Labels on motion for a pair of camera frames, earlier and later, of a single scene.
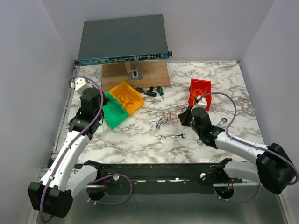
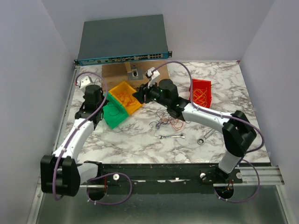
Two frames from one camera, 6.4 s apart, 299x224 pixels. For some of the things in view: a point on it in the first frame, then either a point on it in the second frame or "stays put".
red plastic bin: (199, 87) stays put
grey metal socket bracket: (136, 73) stays put
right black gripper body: (195, 128) → (153, 94)
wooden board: (155, 73) stays put
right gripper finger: (184, 118) → (140, 94)
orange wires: (128, 101) stays put
